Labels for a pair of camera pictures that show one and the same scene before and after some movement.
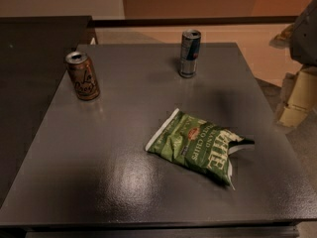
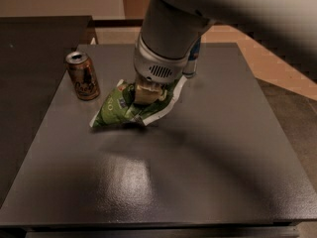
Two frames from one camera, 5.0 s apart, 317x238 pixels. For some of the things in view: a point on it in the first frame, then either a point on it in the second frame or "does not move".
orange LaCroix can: (84, 79) does not move
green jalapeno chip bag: (198, 144) to (121, 107)
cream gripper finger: (299, 96) to (158, 70)
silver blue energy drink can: (189, 53) does not move
